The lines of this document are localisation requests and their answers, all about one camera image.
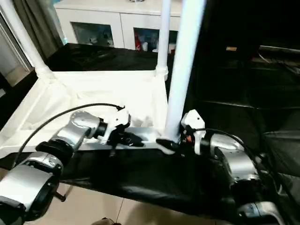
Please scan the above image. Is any white plastic table top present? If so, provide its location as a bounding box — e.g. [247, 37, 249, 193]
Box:
[0, 69, 179, 159]

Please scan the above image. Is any white plastic table leg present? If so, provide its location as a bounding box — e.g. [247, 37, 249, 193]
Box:
[164, 0, 207, 143]
[154, 0, 172, 82]
[0, 0, 57, 80]

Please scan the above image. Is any black mat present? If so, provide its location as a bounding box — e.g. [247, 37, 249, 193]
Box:
[0, 42, 300, 225]

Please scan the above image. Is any black and white figurine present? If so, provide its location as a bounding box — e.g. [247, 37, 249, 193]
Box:
[103, 32, 113, 46]

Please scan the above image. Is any black cabinet with gold label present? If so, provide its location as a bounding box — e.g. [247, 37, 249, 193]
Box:
[194, 0, 261, 61]

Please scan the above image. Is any dark low furniture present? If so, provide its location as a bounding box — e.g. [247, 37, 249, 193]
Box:
[252, 45, 300, 73]

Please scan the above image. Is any white display cabinet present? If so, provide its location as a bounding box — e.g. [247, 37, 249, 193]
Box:
[55, 0, 188, 53]

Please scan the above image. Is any grey curtain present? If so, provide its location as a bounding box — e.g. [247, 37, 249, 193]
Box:
[13, 0, 66, 60]

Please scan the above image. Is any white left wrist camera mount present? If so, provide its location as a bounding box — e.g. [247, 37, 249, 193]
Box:
[98, 106, 132, 145]

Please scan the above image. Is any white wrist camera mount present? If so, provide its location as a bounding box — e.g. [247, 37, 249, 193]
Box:
[180, 109, 206, 155]
[98, 106, 132, 145]

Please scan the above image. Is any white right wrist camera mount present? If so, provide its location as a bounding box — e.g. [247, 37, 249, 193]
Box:
[180, 109, 206, 155]

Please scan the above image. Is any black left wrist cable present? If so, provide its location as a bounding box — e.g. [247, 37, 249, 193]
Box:
[14, 103, 126, 167]

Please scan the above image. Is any black metal table frame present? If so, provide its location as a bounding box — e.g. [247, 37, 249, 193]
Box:
[55, 185, 71, 202]

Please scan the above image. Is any grey door frame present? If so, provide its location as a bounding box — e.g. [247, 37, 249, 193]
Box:
[0, 14, 36, 73]

